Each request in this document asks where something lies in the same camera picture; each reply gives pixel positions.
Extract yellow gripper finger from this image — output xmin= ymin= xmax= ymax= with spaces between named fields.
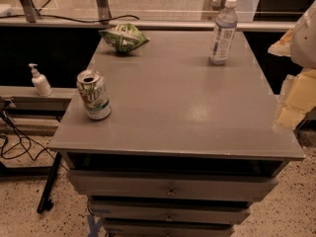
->
xmin=276 ymin=68 xmax=316 ymax=129
xmin=268 ymin=29 xmax=293 ymax=57

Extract clear plastic water bottle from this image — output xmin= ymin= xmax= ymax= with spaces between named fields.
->
xmin=209 ymin=0 xmax=238 ymax=65

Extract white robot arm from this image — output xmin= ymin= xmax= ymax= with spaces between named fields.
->
xmin=268 ymin=1 xmax=316 ymax=129

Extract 7up soda can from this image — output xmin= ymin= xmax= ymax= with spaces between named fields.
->
xmin=76 ymin=70 xmax=111 ymax=120

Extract white pump dispenser bottle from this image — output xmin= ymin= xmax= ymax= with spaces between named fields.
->
xmin=29 ymin=63 xmax=52 ymax=97

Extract grey drawer cabinet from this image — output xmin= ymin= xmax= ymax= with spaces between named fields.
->
xmin=47 ymin=30 xmax=306 ymax=237

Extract green chip bag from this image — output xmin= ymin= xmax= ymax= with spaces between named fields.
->
xmin=99 ymin=24 xmax=149 ymax=53

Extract middle grey drawer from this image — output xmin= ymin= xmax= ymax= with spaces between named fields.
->
xmin=89 ymin=199 xmax=250 ymax=225

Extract grey drawer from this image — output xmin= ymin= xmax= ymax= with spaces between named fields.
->
xmin=68 ymin=170 xmax=277 ymax=201
xmin=104 ymin=219 xmax=233 ymax=237
xmin=89 ymin=199 xmax=250 ymax=225

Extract top grey drawer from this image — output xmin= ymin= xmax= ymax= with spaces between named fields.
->
xmin=68 ymin=170 xmax=277 ymax=201

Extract bottom grey drawer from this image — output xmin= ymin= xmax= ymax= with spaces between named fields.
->
xmin=104 ymin=219 xmax=233 ymax=237

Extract blue tape on floor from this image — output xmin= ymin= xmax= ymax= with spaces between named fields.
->
xmin=87 ymin=215 xmax=103 ymax=237

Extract black metal stand leg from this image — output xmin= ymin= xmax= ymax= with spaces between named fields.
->
xmin=37 ymin=152 xmax=61 ymax=214

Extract middle metal frame post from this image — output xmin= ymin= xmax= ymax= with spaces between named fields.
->
xmin=96 ymin=0 xmax=112 ymax=24

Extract black cable on ledge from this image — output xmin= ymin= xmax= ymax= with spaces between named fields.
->
xmin=0 ymin=13 xmax=140 ymax=24

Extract left metal frame post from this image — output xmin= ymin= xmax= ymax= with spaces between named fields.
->
xmin=19 ymin=0 xmax=40 ymax=23

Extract black floor cables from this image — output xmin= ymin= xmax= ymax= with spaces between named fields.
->
xmin=0 ymin=111 xmax=67 ymax=170

